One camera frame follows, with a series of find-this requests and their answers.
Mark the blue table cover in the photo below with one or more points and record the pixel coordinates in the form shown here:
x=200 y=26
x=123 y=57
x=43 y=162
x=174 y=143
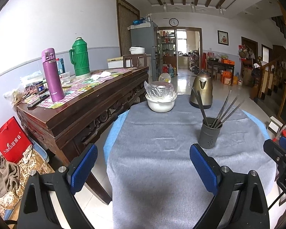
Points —
x=112 y=133

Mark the dark wooden table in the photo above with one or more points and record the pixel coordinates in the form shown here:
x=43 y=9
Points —
x=219 y=64

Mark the red paper bag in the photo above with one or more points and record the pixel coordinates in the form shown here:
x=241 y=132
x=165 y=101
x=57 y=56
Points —
x=10 y=140

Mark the gold electric kettle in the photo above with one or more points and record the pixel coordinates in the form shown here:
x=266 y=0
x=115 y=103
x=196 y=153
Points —
x=202 y=88

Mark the framed wall picture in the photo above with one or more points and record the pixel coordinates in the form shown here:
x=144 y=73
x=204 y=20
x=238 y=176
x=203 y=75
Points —
x=223 y=37

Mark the green thermos flask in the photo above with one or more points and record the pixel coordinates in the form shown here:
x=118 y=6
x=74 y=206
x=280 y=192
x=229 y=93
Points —
x=81 y=57

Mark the hanging bags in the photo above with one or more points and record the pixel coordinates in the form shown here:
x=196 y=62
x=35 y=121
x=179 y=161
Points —
x=246 y=52

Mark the pendant ceiling lamp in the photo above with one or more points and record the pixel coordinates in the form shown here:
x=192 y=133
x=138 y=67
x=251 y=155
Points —
x=220 y=9
x=192 y=6
x=164 y=6

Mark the brown wooden door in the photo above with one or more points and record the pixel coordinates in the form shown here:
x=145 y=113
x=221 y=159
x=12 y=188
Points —
x=126 y=26

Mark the clear plastic bag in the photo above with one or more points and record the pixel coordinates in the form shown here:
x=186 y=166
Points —
x=159 y=89

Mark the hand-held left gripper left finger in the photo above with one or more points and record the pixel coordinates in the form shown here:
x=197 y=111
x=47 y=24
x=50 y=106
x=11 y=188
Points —
x=83 y=169

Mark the round wall clock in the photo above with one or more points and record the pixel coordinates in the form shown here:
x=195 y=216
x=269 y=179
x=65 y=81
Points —
x=173 y=22

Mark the grey-brown rag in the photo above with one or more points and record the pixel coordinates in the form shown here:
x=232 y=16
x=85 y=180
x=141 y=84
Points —
x=3 y=174

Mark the white step stool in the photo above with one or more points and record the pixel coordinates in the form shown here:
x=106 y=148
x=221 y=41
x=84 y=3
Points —
x=275 y=124

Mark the clear water bottle blue label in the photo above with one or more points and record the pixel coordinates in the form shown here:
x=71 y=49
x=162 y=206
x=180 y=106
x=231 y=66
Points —
x=60 y=66

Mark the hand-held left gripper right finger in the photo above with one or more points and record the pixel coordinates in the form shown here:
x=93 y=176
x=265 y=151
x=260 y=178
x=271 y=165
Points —
x=203 y=169

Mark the grey tablecloth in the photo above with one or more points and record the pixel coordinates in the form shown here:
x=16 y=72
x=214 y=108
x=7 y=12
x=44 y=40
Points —
x=169 y=159

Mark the white round fan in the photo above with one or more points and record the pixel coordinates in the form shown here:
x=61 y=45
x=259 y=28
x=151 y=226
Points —
x=164 y=78

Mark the wooden chair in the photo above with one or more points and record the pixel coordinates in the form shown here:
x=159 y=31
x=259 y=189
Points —
x=134 y=60

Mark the white rice cooker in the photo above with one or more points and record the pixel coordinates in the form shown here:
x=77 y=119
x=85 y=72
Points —
x=137 y=50

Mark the black remote control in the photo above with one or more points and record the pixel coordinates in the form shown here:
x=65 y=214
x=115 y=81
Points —
x=38 y=101

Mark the flat orange box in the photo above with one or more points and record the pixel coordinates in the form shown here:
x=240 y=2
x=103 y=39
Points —
x=227 y=62

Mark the purple thermos bottle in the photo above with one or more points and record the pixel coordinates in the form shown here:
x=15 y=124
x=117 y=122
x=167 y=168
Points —
x=53 y=76

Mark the white chest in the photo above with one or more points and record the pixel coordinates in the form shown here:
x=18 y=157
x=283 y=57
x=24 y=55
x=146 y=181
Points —
x=114 y=62

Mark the grey refrigerator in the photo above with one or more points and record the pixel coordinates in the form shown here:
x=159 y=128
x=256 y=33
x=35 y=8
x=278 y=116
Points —
x=143 y=40

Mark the orange cardboard box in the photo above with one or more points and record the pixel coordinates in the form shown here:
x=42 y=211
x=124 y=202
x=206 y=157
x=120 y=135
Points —
x=227 y=77

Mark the blue water jug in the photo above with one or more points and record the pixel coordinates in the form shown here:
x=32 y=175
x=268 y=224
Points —
x=172 y=71

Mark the gold patterned sack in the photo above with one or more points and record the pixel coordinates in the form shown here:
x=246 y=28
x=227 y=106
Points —
x=35 y=167

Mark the grey perforated utensil holder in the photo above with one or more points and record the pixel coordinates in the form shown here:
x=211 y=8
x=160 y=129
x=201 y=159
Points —
x=209 y=136

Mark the glass shelf with jars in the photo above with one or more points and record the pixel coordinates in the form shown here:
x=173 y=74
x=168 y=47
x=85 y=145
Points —
x=166 y=45

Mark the small dark jar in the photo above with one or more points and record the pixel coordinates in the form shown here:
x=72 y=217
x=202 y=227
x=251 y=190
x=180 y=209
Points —
x=41 y=88

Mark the white pot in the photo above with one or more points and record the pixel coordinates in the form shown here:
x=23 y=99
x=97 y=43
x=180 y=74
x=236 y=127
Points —
x=160 y=105

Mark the set of metal chopsticks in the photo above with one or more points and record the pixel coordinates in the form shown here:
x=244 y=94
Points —
x=225 y=109

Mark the carved dark wooden sideboard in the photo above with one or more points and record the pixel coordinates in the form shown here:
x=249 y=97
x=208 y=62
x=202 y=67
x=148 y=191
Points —
x=85 y=114

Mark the blue bag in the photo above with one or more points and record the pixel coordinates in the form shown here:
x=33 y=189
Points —
x=138 y=22

